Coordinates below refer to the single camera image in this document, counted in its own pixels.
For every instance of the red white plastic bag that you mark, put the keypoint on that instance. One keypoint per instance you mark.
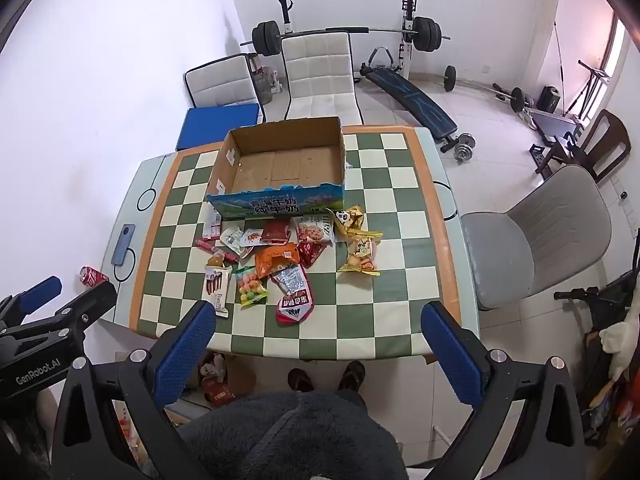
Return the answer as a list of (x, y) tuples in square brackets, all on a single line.
[(215, 380)]

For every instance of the silver red snack packet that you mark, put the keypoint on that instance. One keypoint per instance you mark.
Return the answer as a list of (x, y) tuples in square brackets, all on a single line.
[(295, 305)]

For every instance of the white padded chair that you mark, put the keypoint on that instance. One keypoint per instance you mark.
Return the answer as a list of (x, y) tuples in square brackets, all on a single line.
[(220, 80), (317, 70)]

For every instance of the long floor barbell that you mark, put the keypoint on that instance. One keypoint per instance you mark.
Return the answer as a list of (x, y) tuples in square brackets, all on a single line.
[(515, 100)]

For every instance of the dark red snack packet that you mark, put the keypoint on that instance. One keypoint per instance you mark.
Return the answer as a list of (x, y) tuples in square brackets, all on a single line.
[(276, 232)]

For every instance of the small yellow jelly cup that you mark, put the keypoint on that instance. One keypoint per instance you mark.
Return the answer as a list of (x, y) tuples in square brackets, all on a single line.
[(216, 260)]

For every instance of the barbell with black plates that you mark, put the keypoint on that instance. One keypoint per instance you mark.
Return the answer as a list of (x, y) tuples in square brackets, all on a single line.
[(425, 34)]

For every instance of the red soda can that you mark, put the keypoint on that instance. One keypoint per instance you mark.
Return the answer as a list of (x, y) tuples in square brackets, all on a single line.
[(92, 276)]

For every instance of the person's dark fleece clothing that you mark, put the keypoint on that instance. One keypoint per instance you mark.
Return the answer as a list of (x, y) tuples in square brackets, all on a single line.
[(295, 435)]

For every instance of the dark blue sit-up bench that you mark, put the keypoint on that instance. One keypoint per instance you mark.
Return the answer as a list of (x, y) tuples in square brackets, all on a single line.
[(425, 107)]

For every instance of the white orange snack packet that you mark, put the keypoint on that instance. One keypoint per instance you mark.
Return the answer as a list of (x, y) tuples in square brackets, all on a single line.
[(251, 236)]

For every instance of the person's foot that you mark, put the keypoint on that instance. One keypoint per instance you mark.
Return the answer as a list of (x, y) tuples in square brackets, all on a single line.
[(352, 377), (300, 380)]

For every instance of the colourful candy packet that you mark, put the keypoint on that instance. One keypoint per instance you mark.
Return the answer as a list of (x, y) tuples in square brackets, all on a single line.
[(250, 287)]

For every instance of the grey metal canister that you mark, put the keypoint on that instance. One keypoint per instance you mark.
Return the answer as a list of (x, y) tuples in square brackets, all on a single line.
[(262, 85)]

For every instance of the white barbell rack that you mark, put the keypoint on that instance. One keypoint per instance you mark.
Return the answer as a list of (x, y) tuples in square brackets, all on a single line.
[(409, 60)]

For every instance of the blue printed cardboard box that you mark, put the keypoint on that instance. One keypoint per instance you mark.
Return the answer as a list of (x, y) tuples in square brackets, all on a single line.
[(280, 165)]

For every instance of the cookie packet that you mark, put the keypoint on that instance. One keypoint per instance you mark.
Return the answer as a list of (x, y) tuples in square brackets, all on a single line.
[(314, 229)]

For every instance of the bright red snack packet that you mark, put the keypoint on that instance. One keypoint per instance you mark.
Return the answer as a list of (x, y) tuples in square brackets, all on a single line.
[(310, 254)]

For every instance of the black speaker box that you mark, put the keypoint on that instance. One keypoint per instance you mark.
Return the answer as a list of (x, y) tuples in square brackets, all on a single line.
[(550, 99)]

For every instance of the brown wooden chair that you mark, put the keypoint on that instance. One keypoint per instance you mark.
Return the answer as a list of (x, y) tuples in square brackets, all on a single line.
[(607, 142)]

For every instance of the thin yellow snack packet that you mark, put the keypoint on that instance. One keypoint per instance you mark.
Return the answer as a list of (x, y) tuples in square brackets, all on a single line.
[(367, 234)]

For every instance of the large yellow snack packet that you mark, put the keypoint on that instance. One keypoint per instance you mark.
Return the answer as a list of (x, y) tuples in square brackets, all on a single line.
[(360, 258)]

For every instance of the small white green packet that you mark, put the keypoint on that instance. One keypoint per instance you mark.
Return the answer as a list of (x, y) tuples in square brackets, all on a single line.
[(231, 238)]

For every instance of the chrome dumbbell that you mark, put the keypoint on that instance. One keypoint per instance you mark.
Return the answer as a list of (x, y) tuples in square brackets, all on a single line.
[(465, 146)]

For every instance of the blue grey phone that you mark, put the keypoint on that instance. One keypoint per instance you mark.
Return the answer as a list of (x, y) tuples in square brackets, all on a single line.
[(122, 245)]

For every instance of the person's left foot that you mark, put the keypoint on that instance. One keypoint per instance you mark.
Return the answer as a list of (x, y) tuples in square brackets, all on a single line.
[(300, 380)]

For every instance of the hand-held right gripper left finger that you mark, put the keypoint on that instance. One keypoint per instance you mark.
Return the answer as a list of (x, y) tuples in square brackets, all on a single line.
[(185, 355)]

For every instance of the grey shell chair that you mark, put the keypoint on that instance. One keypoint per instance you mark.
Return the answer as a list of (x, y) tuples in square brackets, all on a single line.
[(550, 230)]

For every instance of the red sausage stick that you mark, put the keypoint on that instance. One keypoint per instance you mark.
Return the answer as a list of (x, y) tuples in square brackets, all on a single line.
[(215, 249)]

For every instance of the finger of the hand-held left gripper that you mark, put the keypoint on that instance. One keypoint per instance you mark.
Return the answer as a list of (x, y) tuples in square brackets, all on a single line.
[(95, 302), (42, 293)]

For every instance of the person's right foot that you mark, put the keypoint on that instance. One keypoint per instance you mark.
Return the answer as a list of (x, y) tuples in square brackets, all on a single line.
[(352, 377)]

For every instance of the white chocolate stick packet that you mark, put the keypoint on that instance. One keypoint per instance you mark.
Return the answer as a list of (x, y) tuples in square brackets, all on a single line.
[(217, 287)]

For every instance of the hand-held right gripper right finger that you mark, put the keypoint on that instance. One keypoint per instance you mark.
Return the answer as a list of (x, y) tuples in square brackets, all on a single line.
[(452, 355)]

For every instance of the blue cushion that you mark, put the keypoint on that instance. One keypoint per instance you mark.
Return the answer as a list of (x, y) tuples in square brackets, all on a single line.
[(217, 125)]

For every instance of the yellow panda snack packet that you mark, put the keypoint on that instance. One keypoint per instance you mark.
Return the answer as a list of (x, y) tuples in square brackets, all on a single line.
[(348, 218)]

